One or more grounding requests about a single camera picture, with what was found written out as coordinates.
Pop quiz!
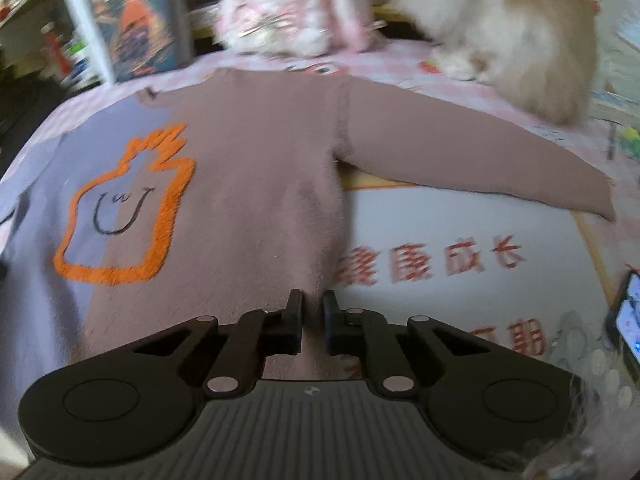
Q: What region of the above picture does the brown and purple sweater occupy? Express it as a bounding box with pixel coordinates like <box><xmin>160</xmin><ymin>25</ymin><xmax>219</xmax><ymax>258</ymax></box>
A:
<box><xmin>0</xmin><ymin>67</ymin><xmax>617</xmax><ymax>386</ymax></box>

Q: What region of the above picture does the pink cartoon printed mat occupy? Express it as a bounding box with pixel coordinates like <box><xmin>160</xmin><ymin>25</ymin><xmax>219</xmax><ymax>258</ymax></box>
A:
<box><xmin>0</xmin><ymin>40</ymin><xmax>640</xmax><ymax>480</ymax></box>

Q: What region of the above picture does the white shelf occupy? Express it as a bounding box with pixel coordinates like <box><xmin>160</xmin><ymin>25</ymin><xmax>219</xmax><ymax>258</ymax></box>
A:
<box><xmin>0</xmin><ymin>0</ymin><xmax>121</xmax><ymax>88</ymax></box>

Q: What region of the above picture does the smartphone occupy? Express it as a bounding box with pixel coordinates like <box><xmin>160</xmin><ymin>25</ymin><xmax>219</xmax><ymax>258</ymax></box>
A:
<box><xmin>606</xmin><ymin>270</ymin><xmax>640</xmax><ymax>363</ymax></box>

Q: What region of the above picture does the white pink plush rabbit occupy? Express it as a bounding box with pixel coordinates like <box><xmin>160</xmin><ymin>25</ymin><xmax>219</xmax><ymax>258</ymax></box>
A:
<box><xmin>212</xmin><ymin>0</ymin><xmax>373</xmax><ymax>58</ymax></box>

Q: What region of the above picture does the illustrated book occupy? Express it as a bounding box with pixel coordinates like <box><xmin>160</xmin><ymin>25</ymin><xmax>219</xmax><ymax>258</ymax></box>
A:
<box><xmin>90</xmin><ymin>0</ymin><xmax>195</xmax><ymax>83</ymax></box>

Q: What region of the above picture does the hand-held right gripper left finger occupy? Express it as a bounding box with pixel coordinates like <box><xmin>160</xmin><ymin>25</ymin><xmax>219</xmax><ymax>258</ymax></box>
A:
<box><xmin>120</xmin><ymin>289</ymin><xmax>304</xmax><ymax>401</ymax></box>

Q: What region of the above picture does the red bottle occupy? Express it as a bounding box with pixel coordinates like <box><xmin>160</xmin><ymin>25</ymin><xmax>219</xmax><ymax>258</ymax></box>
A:
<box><xmin>41</xmin><ymin>22</ymin><xmax>67</xmax><ymax>81</ymax></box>

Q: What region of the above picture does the cream fluffy cat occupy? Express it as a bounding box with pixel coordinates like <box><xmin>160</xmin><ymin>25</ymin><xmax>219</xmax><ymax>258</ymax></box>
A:
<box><xmin>367</xmin><ymin>0</ymin><xmax>601</xmax><ymax>128</ymax></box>

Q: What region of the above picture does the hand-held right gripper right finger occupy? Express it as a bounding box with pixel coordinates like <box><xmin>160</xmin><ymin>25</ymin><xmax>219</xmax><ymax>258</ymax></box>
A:
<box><xmin>322</xmin><ymin>290</ymin><xmax>502</xmax><ymax>402</ymax></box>

